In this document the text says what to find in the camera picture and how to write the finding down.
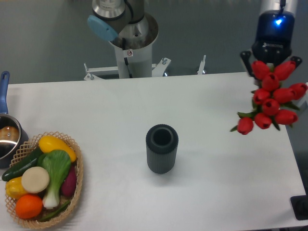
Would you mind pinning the beige round disc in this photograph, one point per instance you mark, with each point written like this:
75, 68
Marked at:
35, 179

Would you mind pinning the green chili pepper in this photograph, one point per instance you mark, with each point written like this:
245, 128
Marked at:
55, 213

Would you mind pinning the orange fruit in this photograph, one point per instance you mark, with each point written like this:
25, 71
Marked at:
28, 206

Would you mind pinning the blue handled saucepan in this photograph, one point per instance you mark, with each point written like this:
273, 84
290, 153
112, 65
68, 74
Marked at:
12, 135

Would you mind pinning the black device at table edge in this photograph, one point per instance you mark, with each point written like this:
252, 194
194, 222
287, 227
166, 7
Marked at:
300, 206

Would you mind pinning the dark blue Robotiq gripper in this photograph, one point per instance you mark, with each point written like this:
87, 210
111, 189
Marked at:
273, 40

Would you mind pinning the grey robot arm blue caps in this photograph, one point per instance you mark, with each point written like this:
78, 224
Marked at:
119, 13

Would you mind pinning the dark green cucumber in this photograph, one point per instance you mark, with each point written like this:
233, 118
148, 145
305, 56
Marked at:
20, 167

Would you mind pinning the purple sweet potato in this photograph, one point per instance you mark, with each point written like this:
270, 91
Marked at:
69, 185

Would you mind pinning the red tulip bouquet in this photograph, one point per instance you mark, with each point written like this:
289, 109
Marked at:
272, 104

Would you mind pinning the yellow bell pepper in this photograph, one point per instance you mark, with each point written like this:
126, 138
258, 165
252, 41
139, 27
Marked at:
14, 188

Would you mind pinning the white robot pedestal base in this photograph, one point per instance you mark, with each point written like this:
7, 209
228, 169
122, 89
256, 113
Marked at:
133, 47

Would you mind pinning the yellow squash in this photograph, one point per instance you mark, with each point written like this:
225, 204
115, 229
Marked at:
50, 143

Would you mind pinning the green bok choy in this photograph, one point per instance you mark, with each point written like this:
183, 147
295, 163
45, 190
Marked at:
57, 163

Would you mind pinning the woven wicker basket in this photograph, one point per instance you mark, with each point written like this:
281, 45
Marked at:
22, 152

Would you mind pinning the dark grey ribbed vase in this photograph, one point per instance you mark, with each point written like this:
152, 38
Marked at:
161, 148

